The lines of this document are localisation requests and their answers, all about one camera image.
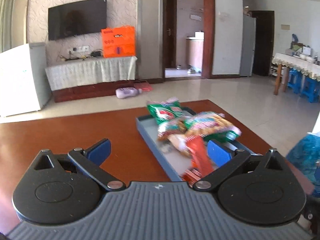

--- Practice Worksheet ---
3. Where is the red snack bar wrapper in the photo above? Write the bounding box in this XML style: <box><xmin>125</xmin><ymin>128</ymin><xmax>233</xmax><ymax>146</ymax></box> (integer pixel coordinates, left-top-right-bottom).
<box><xmin>182</xmin><ymin>136</ymin><xmax>214</xmax><ymax>187</ymax></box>

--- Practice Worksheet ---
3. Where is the white brown snack packet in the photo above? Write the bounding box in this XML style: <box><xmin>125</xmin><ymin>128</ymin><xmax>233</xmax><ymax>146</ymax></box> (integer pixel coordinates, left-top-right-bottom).
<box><xmin>168</xmin><ymin>134</ymin><xmax>195</xmax><ymax>158</ymax></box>

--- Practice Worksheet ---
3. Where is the green shrimp chips bag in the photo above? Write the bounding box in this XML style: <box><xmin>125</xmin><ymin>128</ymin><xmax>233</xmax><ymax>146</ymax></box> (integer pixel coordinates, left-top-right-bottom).
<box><xmin>146</xmin><ymin>97</ymin><xmax>191</xmax><ymax>126</ymax></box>

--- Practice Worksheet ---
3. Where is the blue shallow tray box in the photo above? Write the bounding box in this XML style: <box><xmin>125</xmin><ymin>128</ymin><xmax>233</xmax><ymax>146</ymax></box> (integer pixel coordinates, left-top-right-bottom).
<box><xmin>137</xmin><ymin>107</ymin><xmax>237</xmax><ymax>181</ymax></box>

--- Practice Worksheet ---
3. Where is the blue plastic bag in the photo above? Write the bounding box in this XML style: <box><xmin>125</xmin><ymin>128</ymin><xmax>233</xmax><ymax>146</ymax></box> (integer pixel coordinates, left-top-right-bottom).
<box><xmin>286</xmin><ymin>133</ymin><xmax>320</xmax><ymax>198</ymax></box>

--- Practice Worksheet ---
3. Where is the cabinet with lace cloth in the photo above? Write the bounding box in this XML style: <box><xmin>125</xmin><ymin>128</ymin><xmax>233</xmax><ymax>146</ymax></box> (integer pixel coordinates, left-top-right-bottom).
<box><xmin>46</xmin><ymin>56</ymin><xmax>137</xmax><ymax>102</ymax></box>

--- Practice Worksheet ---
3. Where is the pink floor mat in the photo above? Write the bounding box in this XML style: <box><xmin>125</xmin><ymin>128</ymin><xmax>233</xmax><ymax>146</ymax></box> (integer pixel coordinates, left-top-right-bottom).
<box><xmin>134</xmin><ymin>81</ymin><xmax>153</xmax><ymax>92</ymax></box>

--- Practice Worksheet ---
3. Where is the white chest freezer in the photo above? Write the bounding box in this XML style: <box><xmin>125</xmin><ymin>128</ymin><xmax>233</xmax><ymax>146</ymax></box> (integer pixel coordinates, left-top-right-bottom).
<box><xmin>1</xmin><ymin>42</ymin><xmax>52</xmax><ymax>117</ymax></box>

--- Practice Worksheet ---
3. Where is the orange gift box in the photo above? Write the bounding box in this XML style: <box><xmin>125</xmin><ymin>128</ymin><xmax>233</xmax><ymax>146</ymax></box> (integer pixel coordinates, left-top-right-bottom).
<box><xmin>101</xmin><ymin>25</ymin><xmax>136</xmax><ymax>58</ymax></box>

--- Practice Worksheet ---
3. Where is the dining table with cloth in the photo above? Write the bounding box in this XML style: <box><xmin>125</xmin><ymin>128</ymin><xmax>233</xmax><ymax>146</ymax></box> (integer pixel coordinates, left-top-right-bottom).
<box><xmin>272</xmin><ymin>53</ymin><xmax>319</xmax><ymax>102</ymax></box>

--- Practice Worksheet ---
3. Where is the grey refrigerator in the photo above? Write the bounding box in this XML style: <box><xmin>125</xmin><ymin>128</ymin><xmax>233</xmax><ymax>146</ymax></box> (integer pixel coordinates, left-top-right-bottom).
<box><xmin>240</xmin><ymin>15</ymin><xmax>256</xmax><ymax>77</ymax></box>

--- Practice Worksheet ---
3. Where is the white wall power strip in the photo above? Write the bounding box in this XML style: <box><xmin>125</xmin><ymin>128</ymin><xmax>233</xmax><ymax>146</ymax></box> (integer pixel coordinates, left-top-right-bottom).
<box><xmin>68</xmin><ymin>46</ymin><xmax>89</xmax><ymax>54</ymax></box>

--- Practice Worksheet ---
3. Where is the black wall television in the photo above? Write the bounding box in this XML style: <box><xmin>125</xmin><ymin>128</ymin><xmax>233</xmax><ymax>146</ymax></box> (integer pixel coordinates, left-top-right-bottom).
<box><xmin>48</xmin><ymin>0</ymin><xmax>107</xmax><ymax>41</ymax></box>

